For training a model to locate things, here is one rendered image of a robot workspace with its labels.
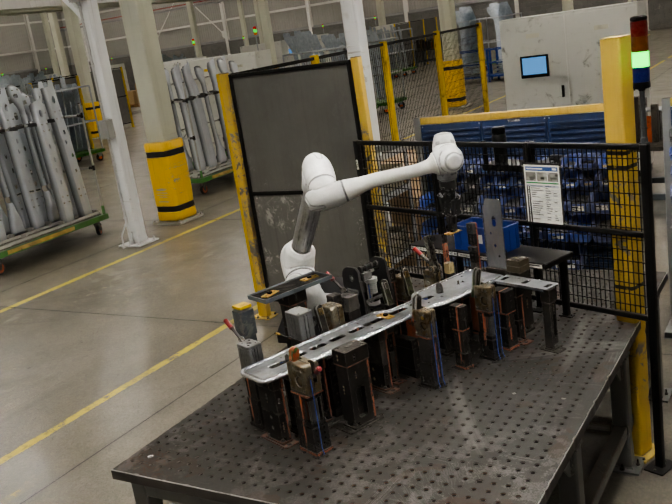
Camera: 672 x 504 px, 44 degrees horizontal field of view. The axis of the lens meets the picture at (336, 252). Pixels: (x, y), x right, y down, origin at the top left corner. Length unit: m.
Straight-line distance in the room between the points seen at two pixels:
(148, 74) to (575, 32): 5.30
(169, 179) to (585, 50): 5.45
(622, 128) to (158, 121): 8.14
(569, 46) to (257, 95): 4.91
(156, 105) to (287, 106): 5.10
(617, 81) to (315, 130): 2.86
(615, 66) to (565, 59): 6.54
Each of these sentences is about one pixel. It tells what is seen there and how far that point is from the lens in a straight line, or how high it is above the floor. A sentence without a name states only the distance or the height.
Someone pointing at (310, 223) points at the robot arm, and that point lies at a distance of 3.97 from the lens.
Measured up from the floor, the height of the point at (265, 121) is 1.61.
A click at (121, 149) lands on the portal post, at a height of 1.19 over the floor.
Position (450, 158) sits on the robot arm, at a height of 1.62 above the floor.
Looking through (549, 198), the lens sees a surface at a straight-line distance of 4.11.
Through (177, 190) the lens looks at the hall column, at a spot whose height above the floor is 0.44.
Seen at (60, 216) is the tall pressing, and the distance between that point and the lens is 11.29.
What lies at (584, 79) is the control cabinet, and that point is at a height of 1.21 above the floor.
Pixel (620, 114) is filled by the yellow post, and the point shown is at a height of 1.67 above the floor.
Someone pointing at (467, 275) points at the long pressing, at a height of 1.00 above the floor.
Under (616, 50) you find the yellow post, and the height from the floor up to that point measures 1.94.
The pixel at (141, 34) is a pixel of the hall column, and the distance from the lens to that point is 11.18.
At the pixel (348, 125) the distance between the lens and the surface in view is 6.00.
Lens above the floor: 2.21
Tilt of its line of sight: 15 degrees down
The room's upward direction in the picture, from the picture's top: 9 degrees counter-clockwise
